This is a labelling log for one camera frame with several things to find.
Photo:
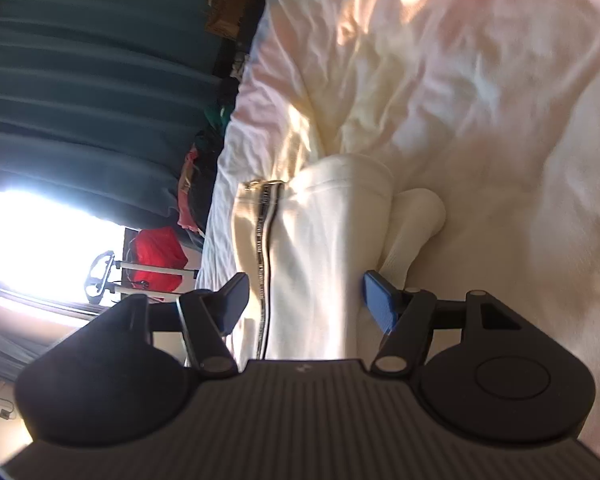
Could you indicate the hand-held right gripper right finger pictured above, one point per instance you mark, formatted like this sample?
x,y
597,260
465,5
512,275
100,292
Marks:
x,y
378,299

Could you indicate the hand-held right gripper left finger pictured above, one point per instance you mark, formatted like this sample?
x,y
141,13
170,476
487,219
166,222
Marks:
x,y
232,300

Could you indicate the white zip-up jacket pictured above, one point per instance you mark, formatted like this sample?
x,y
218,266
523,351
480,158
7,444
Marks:
x,y
320,255

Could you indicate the pile of colourful clothes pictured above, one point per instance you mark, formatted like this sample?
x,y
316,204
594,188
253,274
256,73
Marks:
x,y
202,170

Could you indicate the red bag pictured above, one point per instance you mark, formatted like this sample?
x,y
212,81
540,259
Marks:
x,y
156,260

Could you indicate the bright window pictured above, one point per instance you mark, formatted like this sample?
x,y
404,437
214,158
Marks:
x,y
45,245

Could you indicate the white bed sheet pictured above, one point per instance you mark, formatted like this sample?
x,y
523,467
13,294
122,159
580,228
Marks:
x,y
430,90

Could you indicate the teal curtain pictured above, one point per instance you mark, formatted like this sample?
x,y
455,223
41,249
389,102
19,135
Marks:
x,y
95,85

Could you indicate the brown cardboard box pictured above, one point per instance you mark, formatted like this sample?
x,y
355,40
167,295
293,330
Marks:
x,y
223,10

